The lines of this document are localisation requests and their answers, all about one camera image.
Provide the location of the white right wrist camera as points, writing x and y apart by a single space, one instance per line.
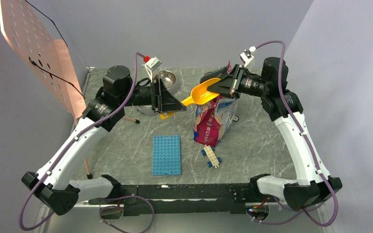
247 57

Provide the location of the blue studded building baseplate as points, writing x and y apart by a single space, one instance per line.
166 159

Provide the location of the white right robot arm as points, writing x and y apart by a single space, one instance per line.
313 184

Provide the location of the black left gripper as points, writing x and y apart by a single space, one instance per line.
162 100

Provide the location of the far steel bowl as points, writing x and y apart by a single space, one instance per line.
169 80

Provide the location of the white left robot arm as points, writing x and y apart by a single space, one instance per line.
53 183

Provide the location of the pink pet food bag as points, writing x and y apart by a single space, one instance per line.
212 120

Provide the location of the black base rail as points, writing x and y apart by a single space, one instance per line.
234 198

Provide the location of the beige toy car blue wheels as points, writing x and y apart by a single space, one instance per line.
213 160

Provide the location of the pink perforated stand board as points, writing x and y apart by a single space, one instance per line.
47 58

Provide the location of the yellow plastic scoop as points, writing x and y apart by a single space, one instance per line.
198 95

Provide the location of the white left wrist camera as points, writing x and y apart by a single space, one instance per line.
151 64

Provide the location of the aluminium frame rail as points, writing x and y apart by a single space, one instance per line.
53 183

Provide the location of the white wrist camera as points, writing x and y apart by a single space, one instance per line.
151 64
247 57

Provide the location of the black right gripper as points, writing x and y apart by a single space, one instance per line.
229 85

